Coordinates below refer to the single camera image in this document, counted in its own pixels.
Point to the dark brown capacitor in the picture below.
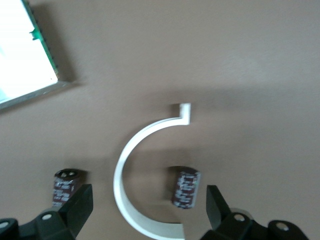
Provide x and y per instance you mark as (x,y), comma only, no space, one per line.
(186,187)
(63,187)

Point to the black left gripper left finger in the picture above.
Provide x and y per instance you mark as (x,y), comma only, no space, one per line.
(75,210)

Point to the white curved bracket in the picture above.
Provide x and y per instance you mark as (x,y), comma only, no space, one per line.
(120,175)

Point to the silver metal plate module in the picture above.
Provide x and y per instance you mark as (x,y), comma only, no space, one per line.
(20,50)

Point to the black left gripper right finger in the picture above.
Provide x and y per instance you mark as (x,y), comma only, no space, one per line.
(220,212)

